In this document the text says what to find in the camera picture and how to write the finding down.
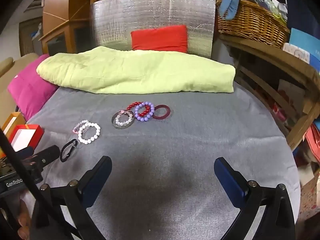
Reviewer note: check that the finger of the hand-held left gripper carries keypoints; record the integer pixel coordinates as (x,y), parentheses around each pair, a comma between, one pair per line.
(47,153)
(27,152)

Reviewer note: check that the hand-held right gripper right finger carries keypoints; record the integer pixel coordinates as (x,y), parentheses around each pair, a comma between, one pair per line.
(226,181)

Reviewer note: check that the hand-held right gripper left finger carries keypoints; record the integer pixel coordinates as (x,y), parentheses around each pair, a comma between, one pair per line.
(95,181)

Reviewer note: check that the red jewelry box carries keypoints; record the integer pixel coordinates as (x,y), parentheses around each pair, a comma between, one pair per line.
(25,138)

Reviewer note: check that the silver bangle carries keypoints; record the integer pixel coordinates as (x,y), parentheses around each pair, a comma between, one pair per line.
(122,127)

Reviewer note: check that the person's left hand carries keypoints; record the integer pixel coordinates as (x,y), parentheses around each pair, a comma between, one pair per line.
(23,220)

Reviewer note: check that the orange box lid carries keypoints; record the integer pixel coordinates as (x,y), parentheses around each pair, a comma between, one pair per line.
(13,121)

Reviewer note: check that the pink pillow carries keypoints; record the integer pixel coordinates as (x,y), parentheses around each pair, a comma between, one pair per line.
(30,90)

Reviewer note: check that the grey bed cover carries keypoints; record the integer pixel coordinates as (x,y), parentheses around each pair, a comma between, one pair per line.
(175,142)

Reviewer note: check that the beige sofa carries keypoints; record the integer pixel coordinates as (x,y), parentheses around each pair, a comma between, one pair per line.
(10,70)

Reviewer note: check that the pink bag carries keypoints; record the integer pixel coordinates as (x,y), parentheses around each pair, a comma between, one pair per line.
(313,140)

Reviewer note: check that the light green blanket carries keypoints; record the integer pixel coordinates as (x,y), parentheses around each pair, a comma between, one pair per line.
(140,72)

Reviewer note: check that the wooden side table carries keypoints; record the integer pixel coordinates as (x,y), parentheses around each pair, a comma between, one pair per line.
(287,62)

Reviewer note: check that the wooden cabinet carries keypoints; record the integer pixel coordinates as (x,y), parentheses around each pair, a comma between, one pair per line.
(75,2)

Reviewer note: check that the small red pillow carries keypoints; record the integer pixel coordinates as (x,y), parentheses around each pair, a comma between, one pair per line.
(160,38)

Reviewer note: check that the wicker basket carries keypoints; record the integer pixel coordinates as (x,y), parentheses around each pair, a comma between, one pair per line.
(252,22)

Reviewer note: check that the blue cardboard box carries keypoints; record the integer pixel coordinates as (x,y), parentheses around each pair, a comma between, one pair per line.
(303,38)

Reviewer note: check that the louvred wall vent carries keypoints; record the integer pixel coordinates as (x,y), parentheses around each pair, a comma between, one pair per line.
(35,3)

